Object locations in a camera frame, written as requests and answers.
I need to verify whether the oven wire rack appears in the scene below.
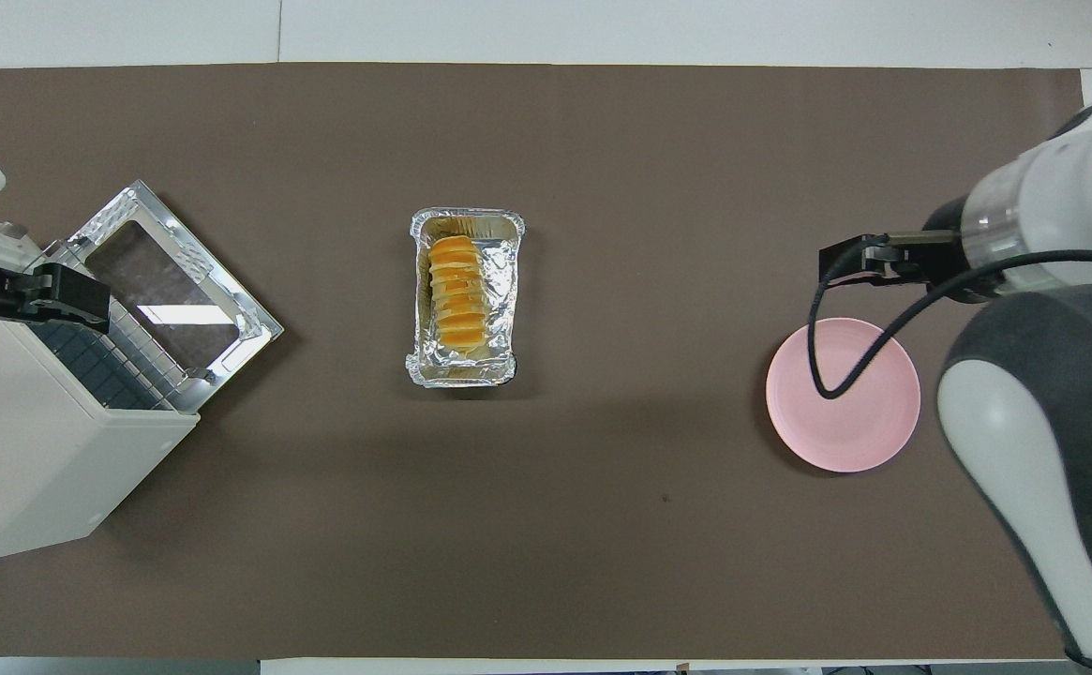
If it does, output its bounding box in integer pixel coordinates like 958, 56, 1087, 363
30, 248, 183, 414

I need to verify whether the brown table mat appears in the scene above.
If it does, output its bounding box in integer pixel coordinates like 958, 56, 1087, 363
0, 63, 1092, 661

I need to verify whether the white toaster oven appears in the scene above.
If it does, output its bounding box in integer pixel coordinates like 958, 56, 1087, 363
0, 211, 201, 565

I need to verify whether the aluminium foil tray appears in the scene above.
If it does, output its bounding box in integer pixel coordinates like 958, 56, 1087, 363
405, 208, 526, 388

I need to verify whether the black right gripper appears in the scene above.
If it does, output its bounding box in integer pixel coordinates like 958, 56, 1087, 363
819, 197, 978, 303

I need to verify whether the spiral horn bread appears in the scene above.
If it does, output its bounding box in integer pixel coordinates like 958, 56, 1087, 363
428, 236, 491, 353

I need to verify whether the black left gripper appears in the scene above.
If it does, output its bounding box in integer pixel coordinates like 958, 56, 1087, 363
0, 232, 112, 341

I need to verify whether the glass oven door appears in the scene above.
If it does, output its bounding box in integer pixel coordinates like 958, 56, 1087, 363
67, 180, 285, 414

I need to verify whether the pink round plate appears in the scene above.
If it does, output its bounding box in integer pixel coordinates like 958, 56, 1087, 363
766, 318, 921, 473

